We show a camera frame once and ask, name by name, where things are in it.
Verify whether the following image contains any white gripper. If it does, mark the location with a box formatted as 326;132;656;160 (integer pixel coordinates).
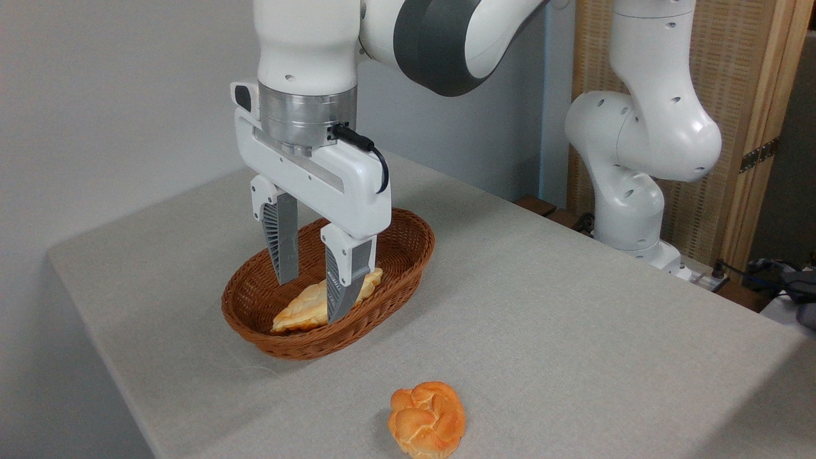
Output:
231;81;392;324

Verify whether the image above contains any round orange bread roll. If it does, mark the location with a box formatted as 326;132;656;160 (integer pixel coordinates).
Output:
388;381;467;459

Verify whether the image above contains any flat pale bread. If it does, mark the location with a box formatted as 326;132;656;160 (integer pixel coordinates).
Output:
272;268;384;334

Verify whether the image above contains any brown woven wicker basket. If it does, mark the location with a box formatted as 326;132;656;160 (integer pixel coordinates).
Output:
221;208;436;361

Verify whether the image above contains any dark wooden block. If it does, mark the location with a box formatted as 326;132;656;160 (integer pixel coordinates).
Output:
515;195;558;218

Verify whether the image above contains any grey tablecloth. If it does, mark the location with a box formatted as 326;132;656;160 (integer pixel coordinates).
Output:
46;150;816;459

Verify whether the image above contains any metal screen hinge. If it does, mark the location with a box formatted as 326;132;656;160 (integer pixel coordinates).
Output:
739;137;780;174

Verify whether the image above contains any wooden folding screen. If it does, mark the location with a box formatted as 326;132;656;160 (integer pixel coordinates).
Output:
567;0;816;272

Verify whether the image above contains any dark grey bag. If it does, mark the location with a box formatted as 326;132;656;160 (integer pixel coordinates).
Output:
749;255;816;330

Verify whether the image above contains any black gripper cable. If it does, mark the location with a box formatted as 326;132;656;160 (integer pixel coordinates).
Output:
331;123;390;194

